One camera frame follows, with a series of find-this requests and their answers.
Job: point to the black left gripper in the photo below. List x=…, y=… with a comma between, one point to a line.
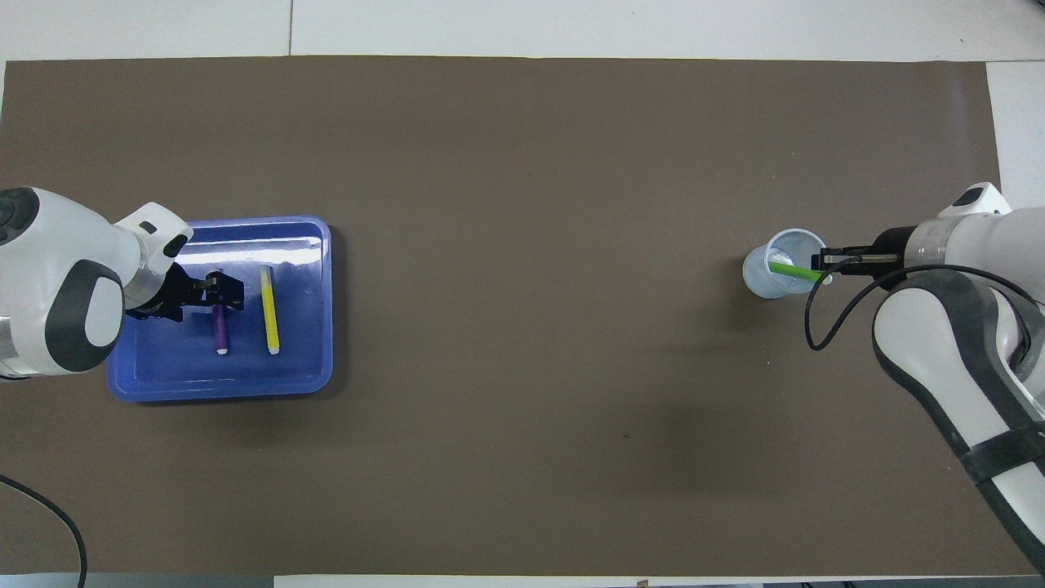
x=175, y=298

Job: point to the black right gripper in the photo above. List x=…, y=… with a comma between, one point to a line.
x=894, y=257

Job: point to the purple pen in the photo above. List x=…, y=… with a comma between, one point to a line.
x=221, y=331

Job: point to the green pen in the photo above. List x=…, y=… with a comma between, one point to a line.
x=788, y=269

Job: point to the yellow pen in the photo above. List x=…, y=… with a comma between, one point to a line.
x=269, y=314

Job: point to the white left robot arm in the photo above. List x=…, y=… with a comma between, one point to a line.
x=49, y=278

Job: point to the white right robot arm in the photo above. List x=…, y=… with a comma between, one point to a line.
x=947, y=327

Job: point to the blue plastic tray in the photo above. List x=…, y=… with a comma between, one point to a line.
x=306, y=351

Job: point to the translucent plastic cup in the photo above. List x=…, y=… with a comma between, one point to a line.
x=759, y=282

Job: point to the brown table mat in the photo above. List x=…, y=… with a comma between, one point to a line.
x=522, y=327

